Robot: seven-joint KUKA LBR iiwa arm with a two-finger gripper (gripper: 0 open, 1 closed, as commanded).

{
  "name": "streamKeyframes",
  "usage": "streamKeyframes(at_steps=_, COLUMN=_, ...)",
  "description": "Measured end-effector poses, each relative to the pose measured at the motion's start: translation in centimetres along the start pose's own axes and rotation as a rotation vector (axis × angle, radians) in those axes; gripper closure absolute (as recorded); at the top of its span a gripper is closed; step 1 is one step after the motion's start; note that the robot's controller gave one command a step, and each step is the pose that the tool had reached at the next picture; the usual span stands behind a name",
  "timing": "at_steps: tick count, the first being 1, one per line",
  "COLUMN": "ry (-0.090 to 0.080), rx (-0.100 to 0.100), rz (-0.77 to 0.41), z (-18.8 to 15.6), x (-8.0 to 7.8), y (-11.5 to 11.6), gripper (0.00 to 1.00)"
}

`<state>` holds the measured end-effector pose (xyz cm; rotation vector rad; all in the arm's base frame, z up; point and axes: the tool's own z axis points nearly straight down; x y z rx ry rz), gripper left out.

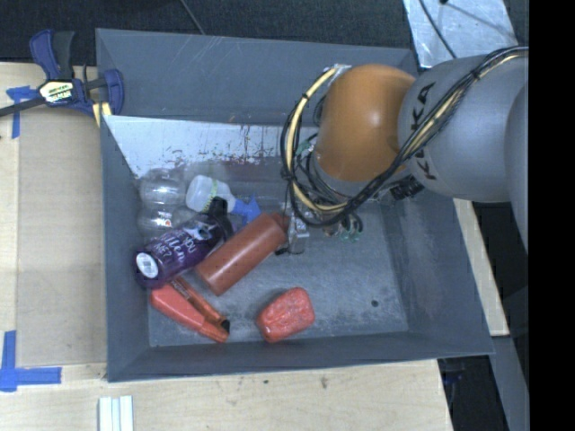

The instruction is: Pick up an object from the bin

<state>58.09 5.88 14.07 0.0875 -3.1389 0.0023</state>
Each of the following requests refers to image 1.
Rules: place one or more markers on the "red-brown plastic bottle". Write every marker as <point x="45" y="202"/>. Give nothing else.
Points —
<point x="242" y="254"/>

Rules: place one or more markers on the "grey metal bin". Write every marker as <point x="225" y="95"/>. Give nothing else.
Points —
<point x="341" y="281"/>

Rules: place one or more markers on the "red bumpy toy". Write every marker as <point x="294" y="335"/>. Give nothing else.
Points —
<point x="285" y="314"/>

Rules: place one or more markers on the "white spray bottle blue trigger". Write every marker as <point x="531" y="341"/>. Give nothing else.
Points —
<point x="204" y="193"/>

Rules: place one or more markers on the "purple printed bottle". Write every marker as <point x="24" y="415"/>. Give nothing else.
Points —
<point x="179" y="252"/>

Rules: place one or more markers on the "orange hand clamp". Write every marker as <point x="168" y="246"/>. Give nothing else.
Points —
<point x="188" y="310"/>

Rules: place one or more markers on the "clear plastic bottle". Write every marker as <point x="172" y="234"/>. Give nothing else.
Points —
<point x="158" y="196"/>

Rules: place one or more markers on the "pale wood board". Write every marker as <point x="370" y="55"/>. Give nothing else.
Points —
<point x="58" y="240"/>

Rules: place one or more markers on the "black cylinder on white bracket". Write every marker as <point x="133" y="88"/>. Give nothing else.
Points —
<point x="408" y="188"/>

